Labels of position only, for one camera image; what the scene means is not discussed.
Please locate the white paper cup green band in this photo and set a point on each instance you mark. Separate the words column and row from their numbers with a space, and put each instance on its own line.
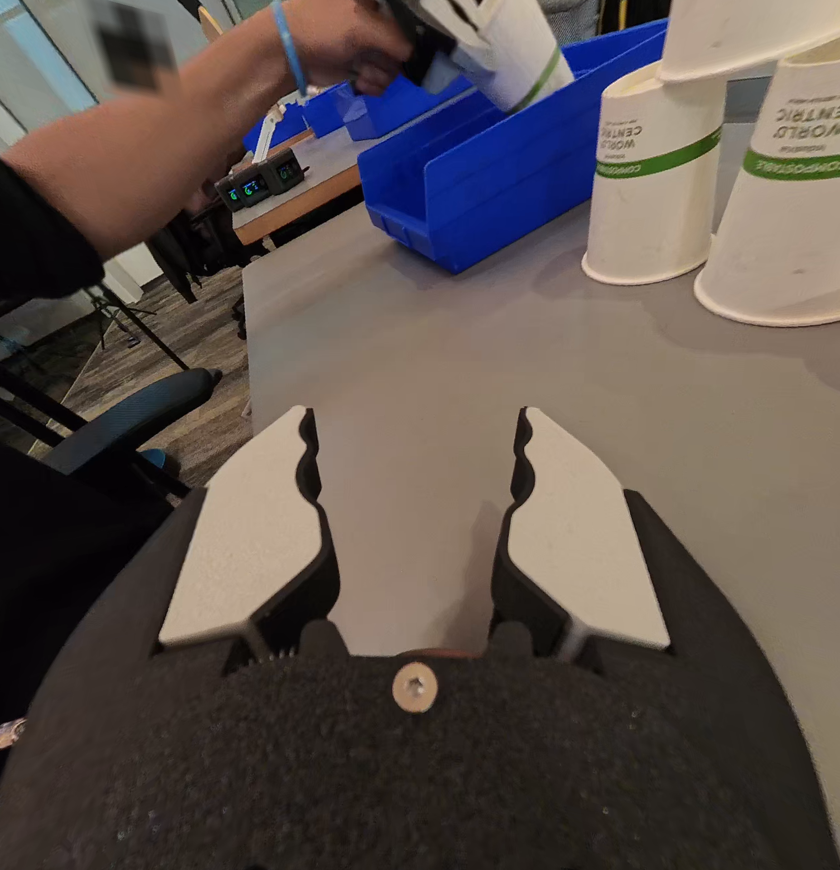
column 780, row 258
column 515, row 54
column 644, row 224
column 732, row 34

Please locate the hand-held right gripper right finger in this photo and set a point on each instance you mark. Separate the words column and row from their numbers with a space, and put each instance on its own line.
column 583, row 550

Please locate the person's left hand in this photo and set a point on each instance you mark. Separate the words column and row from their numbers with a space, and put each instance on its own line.
column 345, row 41

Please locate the small sign on tripod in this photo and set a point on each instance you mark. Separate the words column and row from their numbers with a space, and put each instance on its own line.
column 134, row 319

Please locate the person's left forearm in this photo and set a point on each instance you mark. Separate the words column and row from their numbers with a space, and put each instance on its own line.
column 155, row 156

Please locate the blue wristband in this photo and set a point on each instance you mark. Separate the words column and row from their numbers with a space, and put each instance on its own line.
column 291, row 47

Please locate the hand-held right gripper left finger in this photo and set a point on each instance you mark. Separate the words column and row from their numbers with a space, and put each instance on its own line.
column 250, row 544

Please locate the black battery pack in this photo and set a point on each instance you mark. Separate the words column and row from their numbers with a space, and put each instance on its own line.
column 228, row 196
column 284, row 173
column 251, row 187

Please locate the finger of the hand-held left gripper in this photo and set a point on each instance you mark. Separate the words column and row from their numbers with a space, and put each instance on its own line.
column 454, row 17

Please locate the black chair armrest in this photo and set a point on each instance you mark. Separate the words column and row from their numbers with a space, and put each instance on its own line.
column 134, row 414

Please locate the blue plastic bin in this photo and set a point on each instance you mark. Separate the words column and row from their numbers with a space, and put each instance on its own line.
column 284, row 129
column 495, row 183
column 379, row 112

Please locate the black jacket on chair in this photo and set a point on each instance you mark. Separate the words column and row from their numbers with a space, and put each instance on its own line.
column 189, row 251

